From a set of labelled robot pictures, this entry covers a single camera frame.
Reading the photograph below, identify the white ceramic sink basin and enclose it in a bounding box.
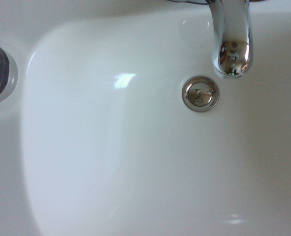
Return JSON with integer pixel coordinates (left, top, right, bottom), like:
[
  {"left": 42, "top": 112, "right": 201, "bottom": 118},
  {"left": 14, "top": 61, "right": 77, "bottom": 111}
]
[{"left": 0, "top": 0, "right": 291, "bottom": 236}]

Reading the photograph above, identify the chrome faucet spout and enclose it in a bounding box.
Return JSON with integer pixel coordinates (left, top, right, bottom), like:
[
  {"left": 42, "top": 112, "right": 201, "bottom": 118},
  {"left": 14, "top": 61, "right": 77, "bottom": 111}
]
[{"left": 168, "top": 0, "right": 255, "bottom": 79}]

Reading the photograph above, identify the chrome sink drain plug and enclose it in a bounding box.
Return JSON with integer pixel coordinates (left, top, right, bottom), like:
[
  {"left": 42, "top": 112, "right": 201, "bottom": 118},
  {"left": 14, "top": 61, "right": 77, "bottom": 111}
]
[{"left": 181, "top": 75, "right": 221, "bottom": 114}]

